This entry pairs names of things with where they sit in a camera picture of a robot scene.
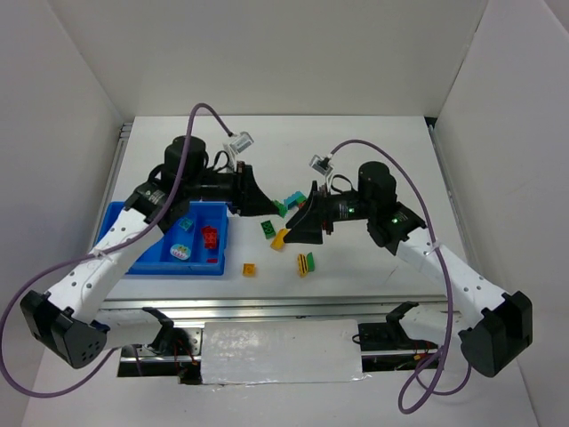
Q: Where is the green two-stud lego brick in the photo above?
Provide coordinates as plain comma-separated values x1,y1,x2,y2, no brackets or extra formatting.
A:
260,220,276,239

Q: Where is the green curved lego piece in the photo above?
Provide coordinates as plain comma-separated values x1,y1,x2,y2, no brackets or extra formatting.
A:
306,253,316,272

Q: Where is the yellow long lego brick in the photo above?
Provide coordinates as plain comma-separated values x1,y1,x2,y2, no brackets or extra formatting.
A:
270,229,289,251

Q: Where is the yellow black striped lego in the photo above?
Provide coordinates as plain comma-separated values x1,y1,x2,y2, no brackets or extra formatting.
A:
297,254,309,278

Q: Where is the red square lego brick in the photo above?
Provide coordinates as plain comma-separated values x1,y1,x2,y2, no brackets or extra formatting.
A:
201,225,219,250

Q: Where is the teal green number lego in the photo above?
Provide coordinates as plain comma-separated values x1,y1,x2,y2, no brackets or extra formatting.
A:
179,217,195,232

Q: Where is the teal flower print lego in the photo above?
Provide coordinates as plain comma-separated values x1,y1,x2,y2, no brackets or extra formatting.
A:
170,244,191,261

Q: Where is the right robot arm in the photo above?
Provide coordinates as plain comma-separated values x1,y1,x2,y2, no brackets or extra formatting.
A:
284,161,533,377

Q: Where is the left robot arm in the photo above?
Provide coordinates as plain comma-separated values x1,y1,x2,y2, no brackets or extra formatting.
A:
20,132,277,369

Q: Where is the teal and green lego stack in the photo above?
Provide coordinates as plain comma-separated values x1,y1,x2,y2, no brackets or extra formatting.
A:
273,191,307,218

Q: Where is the small orange lego plate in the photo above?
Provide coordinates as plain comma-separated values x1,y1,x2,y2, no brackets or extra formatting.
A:
243,263,257,278

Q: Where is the blue compartment tray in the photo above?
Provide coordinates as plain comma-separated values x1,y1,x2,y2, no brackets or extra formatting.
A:
101,200,231,277

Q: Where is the white foil cover plate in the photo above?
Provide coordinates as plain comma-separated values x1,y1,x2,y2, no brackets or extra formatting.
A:
201,319,365,385

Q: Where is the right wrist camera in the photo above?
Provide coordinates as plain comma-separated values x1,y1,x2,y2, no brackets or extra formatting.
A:
309,155,333,187

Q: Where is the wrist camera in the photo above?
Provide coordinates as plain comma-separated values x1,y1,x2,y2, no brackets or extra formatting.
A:
223,132,254,163
309,155,333,187

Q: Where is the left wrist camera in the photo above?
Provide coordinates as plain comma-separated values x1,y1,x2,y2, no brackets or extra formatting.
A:
223,132,254,163

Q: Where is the aluminium rail frame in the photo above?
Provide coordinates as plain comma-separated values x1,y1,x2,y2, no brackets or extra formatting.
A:
102,295,445,323

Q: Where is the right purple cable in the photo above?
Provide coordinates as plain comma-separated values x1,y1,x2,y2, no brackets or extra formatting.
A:
326,139,472,413

